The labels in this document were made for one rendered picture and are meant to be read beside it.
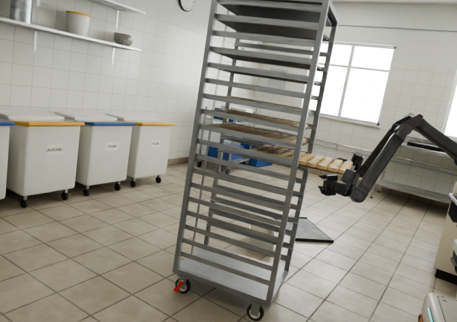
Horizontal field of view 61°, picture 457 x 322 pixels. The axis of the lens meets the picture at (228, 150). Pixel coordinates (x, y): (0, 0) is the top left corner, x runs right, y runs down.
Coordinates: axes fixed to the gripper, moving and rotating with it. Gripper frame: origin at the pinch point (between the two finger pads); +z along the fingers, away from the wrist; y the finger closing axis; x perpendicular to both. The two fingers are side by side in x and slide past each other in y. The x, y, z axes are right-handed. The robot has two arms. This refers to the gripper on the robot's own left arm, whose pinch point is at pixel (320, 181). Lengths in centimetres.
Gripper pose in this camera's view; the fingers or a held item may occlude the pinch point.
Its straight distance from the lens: 204.8
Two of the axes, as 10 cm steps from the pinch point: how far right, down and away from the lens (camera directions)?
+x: 9.1, -0.1, 4.2
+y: -0.6, 9.9, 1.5
